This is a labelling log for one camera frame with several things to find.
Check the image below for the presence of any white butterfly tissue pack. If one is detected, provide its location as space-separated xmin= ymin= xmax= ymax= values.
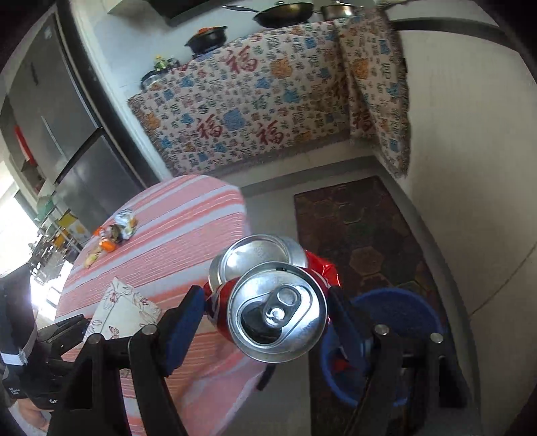
xmin=83 ymin=278 xmax=162 ymax=341

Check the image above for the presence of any crushed red soda can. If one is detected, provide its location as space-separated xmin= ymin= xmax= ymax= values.
xmin=205 ymin=234 xmax=340 ymax=364

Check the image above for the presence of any red trash in basket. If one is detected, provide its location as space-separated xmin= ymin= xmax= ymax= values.
xmin=330 ymin=347 xmax=355 ymax=374

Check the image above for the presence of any blue plastic trash basket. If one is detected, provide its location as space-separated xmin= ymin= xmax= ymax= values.
xmin=320 ymin=288 xmax=444 ymax=408

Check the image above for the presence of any person's left hand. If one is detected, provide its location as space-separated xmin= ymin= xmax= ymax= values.
xmin=17 ymin=399 xmax=49 ymax=433

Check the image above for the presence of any pink striped tablecloth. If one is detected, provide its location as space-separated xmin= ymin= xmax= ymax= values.
xmin=55 ymin=175 xmax=265 ymax=435

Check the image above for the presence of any hexagon patterned floor rug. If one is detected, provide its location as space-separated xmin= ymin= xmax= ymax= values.
xmin=292 ymin=175 xmax=450 ymax=436

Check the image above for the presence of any orange snack wrapper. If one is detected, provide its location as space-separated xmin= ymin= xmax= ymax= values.
xmin=94 ymin=227 xmax=116 ymax=253

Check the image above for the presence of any brown gold foil wrapper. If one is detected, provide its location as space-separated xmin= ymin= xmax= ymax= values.
xmin=107 ymin=224 xmax=123 ymax=244

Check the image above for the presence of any silver foil wrapper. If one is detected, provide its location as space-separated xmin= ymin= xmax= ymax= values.
xmin=115 ymin=208 xmax=138 ymax=241

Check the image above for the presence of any grey refrigerator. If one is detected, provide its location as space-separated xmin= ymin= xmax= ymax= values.
xmin=8 ymin=16 xmax=141 ymax=232

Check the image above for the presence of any patterned blanket side piece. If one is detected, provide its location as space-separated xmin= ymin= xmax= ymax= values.
xmin=334 ymin=8 xmax=410 ymax=179

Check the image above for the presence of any patterned blanket on counter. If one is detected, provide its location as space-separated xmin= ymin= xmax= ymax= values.
xmin=128 ymin=22 xmax=349 ymax=176

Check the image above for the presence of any black pot with lid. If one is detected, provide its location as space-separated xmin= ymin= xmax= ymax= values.
xmin=186 ymin=26 xmax=227 ymax=55

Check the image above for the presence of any steel wok pan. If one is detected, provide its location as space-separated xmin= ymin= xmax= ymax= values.
xmin=321 ymin=1 xmax=364 ymax=21

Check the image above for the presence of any black frying pan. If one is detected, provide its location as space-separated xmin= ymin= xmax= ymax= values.
xmin=223 ymin=2 xmax=314 ymax=29

